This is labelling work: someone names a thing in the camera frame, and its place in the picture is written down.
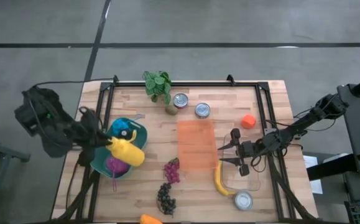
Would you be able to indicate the yellow toy banana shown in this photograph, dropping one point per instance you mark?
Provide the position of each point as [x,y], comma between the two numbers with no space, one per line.
[218,182]

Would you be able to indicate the green striped leaf plant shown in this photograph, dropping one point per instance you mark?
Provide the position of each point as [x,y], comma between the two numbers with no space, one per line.
[158,85]

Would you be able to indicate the white paper sheet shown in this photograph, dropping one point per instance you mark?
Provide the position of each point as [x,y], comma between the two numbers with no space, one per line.
[310,161]

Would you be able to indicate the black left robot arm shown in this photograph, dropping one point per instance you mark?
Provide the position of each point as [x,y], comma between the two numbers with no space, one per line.
[49,127]

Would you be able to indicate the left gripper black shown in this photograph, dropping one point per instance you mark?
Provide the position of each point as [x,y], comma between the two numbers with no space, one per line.
[89,137]

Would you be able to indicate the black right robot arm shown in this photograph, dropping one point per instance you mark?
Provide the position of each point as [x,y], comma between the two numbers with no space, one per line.
[291,132]

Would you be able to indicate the teal plastic bin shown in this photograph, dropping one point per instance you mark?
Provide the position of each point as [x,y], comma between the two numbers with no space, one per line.
[141,137]

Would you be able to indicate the purple plastic bottle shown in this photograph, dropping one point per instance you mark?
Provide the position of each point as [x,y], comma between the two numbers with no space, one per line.
[117,165]

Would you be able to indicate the brown kiwi fruit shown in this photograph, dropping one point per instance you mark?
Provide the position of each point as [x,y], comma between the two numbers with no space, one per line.
[171,109]

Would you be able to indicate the clear plastic container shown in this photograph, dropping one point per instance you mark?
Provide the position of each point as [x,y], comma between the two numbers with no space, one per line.
[254,183]

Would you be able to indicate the blue plastic bottle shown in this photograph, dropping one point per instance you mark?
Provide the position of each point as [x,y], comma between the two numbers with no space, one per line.
[119,126]

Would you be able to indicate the yellow plastic bottle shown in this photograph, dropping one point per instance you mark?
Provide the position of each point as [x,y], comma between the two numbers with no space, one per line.
[130,152]

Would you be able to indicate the dark toy grape bunch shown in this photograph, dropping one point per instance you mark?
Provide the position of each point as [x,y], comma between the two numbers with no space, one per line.
[166,200]

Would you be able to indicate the tin can red label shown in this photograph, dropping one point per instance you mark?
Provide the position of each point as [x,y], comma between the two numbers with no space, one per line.
[180,100]

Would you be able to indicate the black aluminium rig frame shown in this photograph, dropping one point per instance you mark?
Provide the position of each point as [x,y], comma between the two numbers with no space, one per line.
[182,84]

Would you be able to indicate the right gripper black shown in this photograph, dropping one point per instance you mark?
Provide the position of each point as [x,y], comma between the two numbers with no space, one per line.
[248,149]

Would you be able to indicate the red toy grape bunch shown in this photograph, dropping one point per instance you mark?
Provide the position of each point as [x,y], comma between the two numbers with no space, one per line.
[172,172]

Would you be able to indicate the orange translucent container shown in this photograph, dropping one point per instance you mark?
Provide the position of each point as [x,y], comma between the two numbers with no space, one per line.
[196,144]

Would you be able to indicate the silver tin can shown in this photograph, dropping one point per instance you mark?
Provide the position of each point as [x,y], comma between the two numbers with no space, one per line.
[243,200]
[202,110]

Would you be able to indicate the orange toy carrot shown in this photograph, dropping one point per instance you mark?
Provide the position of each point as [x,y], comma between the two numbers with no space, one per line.
[150,219]

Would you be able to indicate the orange toy fruit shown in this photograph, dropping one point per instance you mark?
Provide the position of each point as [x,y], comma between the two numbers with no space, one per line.
[248,121]

